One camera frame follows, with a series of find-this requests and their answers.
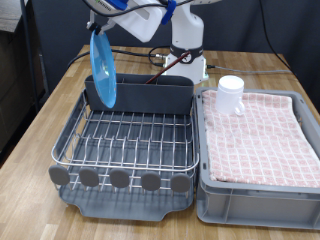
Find black metal pole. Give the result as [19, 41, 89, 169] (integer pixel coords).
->
[19, 0, 43, 113]

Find blue plastic plate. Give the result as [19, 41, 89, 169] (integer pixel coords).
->
[89, 30, 118, 109]

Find grey cable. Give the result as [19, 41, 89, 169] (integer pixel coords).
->
[206, 64, 298, 75]

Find reddish brown wooden spoon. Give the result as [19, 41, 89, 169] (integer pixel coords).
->
[144, 50, 194, 85]

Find grey plastic drain tray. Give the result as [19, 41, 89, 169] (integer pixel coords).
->
[58, 89, 198, 223]

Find black camera cable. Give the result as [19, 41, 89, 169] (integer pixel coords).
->
[83, 0, 194, 18]

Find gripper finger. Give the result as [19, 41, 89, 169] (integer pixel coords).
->
[99, 20, 117, 36]
[85, 19, 98, 33]

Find blue cable clip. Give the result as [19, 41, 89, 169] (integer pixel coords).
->
[161, 0, 178, 26]

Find pink checked towel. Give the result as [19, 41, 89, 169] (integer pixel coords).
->
[201, 89, 320, 189]

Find grey plastic crate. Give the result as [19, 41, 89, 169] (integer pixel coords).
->
[194, 87, 320, 231]

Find white mug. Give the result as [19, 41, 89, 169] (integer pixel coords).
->
[214, 74, 246, 117]

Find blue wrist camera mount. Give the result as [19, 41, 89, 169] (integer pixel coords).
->
[106, 0, 128, 11]

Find metal wire dish rack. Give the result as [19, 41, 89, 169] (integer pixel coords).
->
[48, 89, 200, 198]

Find dark cabinet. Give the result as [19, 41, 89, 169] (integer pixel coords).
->
[0, 29, 46, 161]

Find dark grey cutlery holder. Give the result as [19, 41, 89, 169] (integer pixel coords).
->
[84, 72, 195, 116]

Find thick black cable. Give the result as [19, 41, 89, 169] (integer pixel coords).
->
[68, 45, 172, 69]

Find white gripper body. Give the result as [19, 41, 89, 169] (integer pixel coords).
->
[93, 0, 168, 44]

